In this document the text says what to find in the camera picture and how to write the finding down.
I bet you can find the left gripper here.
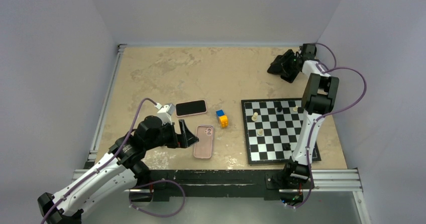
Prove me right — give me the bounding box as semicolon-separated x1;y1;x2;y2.
145;119;198;150

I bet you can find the black phone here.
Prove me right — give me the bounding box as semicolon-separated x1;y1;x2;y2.
280;71;300;83

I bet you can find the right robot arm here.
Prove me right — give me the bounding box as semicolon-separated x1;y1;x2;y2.
266;43;340;189

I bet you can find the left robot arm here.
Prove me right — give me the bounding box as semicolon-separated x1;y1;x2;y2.
37;116;199;223

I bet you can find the blue and orange block toy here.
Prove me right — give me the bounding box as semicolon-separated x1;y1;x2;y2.
216;109;229;128

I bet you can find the white chess piece left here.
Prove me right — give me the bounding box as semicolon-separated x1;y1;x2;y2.
251;112;258;122

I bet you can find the chessboard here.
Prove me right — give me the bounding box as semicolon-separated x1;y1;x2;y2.
241;98;303;165

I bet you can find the white chess piece lower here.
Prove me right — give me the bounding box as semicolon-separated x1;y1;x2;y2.
257;129;264;136

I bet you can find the black chess piece lower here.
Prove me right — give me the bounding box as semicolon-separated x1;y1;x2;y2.
282;143;291;151

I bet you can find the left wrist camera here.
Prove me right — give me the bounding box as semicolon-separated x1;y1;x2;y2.
155;103;176;124

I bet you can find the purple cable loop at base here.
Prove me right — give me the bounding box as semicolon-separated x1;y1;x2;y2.
129;179;186;218

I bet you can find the black base frame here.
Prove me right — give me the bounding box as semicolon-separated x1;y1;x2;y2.
136;170;311;203

